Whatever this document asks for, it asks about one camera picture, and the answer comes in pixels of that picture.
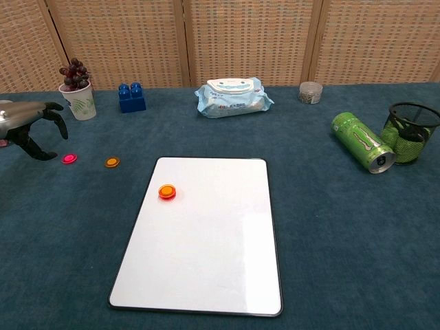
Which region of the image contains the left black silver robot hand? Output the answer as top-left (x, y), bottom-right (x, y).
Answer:
top-left (0, 100), bottom-right (69, 162)

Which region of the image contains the white rectangular board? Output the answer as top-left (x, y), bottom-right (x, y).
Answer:
top-left (108, 157), bottom-right (284, 318)

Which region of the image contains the white paper cup leaf print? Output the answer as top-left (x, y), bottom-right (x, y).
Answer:
top-left (58, 80), bottom-right (97, 121)

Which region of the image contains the dark purple grape bunch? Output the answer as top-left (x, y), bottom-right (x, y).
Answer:
top-left (58, 57), bottom-right (92, 91)

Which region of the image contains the woven bamboo screen panel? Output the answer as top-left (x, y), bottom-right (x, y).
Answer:
top-left (0, 0), bottom-right (69, 94)
top-left (302, 0), bottom-right (440, 87)
top-left (44, 0), bottom-right (192, 91)
top-left (173, 0), bottom-right (324, 87)

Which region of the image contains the blue toy building block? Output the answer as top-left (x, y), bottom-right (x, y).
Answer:
top-left (118, 81), bottom-right (147, 114)

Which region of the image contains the light blue wet wipes pack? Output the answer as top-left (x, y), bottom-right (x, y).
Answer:
top-left (194, 76), bottom-right (275, 119)

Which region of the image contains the small clear round jar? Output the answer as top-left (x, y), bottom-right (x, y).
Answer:
top-left (298, 81), bottom-right (324, 105)

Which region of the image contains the green drink can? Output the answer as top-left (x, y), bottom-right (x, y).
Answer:
top-left (331, 111), bottom-right (397, 175)

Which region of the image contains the blue carpet table cover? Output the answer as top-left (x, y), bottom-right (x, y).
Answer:
top-left (0, 81), bottom-right (440, 330)

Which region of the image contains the black mesh pen holder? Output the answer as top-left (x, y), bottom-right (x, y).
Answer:
top-left (379, 101), bottom-right (440, 166)

